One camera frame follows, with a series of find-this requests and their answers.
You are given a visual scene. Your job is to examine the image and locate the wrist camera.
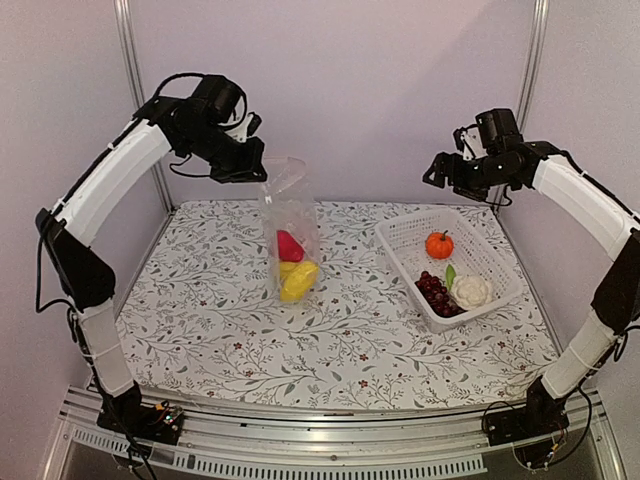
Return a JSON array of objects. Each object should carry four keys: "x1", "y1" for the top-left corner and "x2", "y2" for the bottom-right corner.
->
[
  {"x1": 453, "y1": 124, "x2": 484, "y2": 161},
  {"x1": 191, "y1": 75, "x2": 262, "y2": 142}
]

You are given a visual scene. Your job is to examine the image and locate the dark red toy grapes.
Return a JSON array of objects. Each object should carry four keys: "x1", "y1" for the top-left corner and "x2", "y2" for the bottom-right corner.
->
[{"x1": 415, "y1": 271, "x2": 465, "y2": 318}]

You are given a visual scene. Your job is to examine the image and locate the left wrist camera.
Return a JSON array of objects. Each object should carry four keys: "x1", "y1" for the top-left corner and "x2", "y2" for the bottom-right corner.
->
[{"x1": 191, "y1": 75, "x2": 262, "y2": 142}]

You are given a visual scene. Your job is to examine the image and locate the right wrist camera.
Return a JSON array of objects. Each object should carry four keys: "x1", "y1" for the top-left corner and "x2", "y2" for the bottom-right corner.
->
[{"x1": 453, "y1": 124, "x2": 484, "y2": 161}]

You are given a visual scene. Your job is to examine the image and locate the aluminium corner post left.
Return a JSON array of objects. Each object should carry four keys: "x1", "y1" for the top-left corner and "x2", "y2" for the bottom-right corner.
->
[{"x1": 113, "y1": 0, "x2": 176, "y2": 214}]

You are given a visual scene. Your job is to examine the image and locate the white perforated plastic basket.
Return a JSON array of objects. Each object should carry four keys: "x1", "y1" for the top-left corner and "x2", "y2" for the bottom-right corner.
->
[{"x1": 375, "y1": 208, "x2": 523, "y2": 334}]

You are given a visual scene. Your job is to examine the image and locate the floral patterned tablecloth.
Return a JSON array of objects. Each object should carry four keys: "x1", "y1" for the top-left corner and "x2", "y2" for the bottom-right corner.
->
[{"x1": 117, "y1": 201, "x2": 556, "y2": 410}]

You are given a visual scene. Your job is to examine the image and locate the clear zip top bag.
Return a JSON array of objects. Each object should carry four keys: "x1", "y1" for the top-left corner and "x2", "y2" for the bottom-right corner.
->
[{"x1": 258, "y1": 157, "x2": 321, "y2": 304}]

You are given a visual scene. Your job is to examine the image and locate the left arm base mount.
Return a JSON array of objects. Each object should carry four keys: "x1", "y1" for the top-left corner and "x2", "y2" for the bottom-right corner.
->
[{"x1": 97, "y1": 395, "x2": 184, "y2": 445}]

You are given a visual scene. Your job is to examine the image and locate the red toy bell pepper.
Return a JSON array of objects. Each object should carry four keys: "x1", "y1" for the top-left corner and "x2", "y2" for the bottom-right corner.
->
[{"x1": 276, "y1": 230, "x2": 305, "y2": 263}]

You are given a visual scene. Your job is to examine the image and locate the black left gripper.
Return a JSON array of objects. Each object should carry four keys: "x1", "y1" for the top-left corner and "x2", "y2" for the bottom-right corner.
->
[{"x1": 181, "y1": 120, "x2": 267, "y2": 183}]

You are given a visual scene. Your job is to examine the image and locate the aluminium corner post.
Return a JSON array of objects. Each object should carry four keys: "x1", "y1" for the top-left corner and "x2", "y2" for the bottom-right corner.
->
[
  {"x1": 492, "y1": 0, "x2": 550, "y2": 211},
  {"x1": 113, "y1": 0, "x2": 176, "y2": 214}
]

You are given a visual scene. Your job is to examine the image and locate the aluminium corner post right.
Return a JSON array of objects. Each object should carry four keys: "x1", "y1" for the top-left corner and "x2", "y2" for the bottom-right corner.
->
[{"x1": 492, "y1": 0, "x2": 550, "y2": 211}]

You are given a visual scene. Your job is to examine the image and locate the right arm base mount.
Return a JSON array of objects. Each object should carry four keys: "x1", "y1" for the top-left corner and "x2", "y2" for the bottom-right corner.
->
[{"x1": 481, "y1": 401, "x2": 569, "y2": 470}]

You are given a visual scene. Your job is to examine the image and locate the aluminium front rail frame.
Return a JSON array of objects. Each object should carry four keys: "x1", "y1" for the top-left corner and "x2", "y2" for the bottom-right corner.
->
[{"x1": 39, "y1": 387, "x2": 631, "y2": 479}]

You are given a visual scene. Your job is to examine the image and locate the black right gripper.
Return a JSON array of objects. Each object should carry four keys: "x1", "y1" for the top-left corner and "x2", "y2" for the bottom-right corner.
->
[{"x1": 422, "y1": 151, "x2": 516, "y2": 201}]

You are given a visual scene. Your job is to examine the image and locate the white toy cauliflower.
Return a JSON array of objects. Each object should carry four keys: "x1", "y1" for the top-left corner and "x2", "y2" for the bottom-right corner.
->
[{"x1": 445, "y1": 265, "x2": 493, "y2": 311}]

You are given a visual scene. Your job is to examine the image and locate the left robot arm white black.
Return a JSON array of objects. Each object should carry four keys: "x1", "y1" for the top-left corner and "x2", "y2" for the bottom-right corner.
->
[{"x1": 35, "y1": 96, "x2": 266, "y2": 434}]

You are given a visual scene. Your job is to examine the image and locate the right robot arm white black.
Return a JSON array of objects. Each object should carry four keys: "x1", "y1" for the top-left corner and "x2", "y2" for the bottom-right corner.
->
[{"x1": 418, "y1": 139, "x2": 639, "y2": 444}]

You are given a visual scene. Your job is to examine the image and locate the orange toy pumpkin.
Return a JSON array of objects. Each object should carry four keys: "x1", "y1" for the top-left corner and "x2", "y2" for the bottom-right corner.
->
[{"x1": 425, "y1": 230, "x2": 454, "y2": 260}]

